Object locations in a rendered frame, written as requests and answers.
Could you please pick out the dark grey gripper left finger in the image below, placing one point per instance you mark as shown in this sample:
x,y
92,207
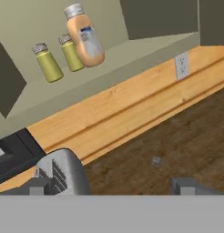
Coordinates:
x,y
36,184

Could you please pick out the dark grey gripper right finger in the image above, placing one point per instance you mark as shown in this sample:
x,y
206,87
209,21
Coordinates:
x,y
185,183

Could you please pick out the olive green cabinet door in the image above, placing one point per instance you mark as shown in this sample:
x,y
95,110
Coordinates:
x,y
214,21
7,85

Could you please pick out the green shaker with metal cap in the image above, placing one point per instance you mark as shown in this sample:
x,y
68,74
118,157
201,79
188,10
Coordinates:
x,y
71,56
49,64

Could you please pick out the olive green open cabinet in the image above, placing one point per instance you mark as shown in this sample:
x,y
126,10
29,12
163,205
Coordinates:
x,y
123,60

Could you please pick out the orange condiment bottle grey cap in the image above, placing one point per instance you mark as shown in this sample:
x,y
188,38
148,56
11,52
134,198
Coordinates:
x,y
86,39

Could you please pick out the small grey cube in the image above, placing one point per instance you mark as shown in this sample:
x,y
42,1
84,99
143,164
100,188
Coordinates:
x,y
157,161

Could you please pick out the black appliance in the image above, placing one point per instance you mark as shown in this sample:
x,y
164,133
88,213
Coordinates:
x,y
16,154

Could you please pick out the grey metal toaster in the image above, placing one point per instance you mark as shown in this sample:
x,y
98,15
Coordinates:
x,y
69,170

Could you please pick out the white wall outlet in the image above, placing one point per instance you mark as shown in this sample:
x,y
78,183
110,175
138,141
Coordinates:
x,y
182,65

